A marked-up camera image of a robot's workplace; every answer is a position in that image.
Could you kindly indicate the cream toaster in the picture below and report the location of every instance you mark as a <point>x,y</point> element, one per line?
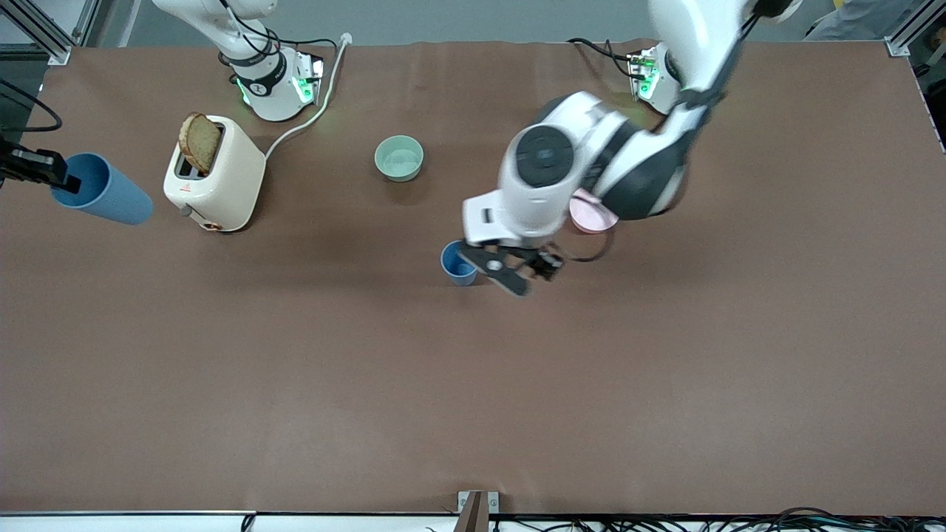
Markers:
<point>229,177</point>

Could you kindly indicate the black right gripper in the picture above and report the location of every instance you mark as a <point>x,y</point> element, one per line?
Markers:
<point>28,165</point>

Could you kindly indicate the aluminium frame profile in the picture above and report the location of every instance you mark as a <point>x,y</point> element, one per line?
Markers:
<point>59,53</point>
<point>898,46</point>

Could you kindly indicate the green bowl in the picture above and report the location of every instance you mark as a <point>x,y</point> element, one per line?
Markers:
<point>399,159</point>

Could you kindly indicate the blue plastic cup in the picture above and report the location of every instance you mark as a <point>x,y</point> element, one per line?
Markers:
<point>451,270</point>
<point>118,199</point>

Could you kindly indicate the metal table edge bracket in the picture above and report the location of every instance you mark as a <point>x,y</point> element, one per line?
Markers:
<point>491,502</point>

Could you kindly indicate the brown bread slice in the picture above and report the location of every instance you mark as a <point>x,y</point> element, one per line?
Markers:
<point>201,144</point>

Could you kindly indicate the pink bowl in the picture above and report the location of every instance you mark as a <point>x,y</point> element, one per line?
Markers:
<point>591,220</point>

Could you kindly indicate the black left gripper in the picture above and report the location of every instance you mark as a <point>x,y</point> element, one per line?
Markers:
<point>548,260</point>

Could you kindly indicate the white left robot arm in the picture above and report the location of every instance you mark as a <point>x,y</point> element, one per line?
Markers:
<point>650,177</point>

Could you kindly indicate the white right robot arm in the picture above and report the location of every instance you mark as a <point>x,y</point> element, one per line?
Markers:
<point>273,96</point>

